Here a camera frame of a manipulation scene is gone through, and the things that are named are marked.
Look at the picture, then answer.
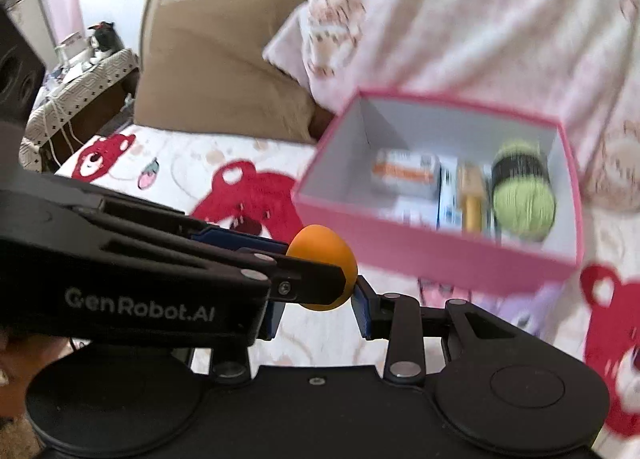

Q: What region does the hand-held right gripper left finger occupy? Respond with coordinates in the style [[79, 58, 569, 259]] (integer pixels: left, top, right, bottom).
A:
[[172, 299, 288, 386]]

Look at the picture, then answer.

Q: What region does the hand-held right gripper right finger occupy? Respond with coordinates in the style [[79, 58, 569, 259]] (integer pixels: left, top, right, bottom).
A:
[[351, 278, 543, 386]]

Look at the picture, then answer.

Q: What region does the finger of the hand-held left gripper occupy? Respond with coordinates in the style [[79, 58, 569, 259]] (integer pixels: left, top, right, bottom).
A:
[[106, 218, 353, 310], [104, 192, 297, 261]]

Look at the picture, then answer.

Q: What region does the green yarn ball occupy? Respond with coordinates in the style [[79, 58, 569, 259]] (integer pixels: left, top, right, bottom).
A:
[[491, 139, 557, 242]]

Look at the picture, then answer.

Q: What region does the orange ball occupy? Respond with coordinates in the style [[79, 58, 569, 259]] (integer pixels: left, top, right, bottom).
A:
[[286, 224, 359, 312]]

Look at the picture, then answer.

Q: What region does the pink printed blanket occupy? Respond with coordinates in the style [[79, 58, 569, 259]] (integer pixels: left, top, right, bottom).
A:
[[262, 0, 640, 212]]

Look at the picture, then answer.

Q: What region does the nightstand with patterned cloth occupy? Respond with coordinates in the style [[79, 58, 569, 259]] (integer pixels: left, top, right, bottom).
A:
[[19, 48, 141, 174]]

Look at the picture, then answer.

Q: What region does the white cabinet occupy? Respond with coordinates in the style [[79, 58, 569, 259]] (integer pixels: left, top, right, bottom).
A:
[[5, 0, 51, 70]]

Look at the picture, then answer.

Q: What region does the pink cardboard box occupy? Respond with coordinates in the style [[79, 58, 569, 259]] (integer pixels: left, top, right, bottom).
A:
[[291, 86, 584, 292]]

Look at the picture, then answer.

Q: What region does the brown pillow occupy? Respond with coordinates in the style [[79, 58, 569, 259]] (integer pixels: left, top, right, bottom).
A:
[[134, 0, 331, 144]]

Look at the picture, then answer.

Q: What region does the orange and white carton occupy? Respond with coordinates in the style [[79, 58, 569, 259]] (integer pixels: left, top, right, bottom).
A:
[[371, 149, 442, 200]]

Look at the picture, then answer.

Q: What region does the black and white plush toy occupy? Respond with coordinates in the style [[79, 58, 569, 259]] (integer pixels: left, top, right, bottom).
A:
[[87, 20, 125, 64]]

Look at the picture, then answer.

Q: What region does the white cable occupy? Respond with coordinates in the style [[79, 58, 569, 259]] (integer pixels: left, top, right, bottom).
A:
[[45, 89, 88, 152]]

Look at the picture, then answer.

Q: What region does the red bear print bed sheet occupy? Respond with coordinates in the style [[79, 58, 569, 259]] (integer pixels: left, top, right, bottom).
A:
[[52, 122, 640, 459]]

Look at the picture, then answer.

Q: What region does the yellow tube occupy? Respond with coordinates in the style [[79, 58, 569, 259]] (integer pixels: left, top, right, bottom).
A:
[[459, 163, 487, 234]]

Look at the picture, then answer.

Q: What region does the blue wet wipes packet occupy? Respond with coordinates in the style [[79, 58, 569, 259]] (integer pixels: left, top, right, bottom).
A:
[[392, 156, 465, 232]]

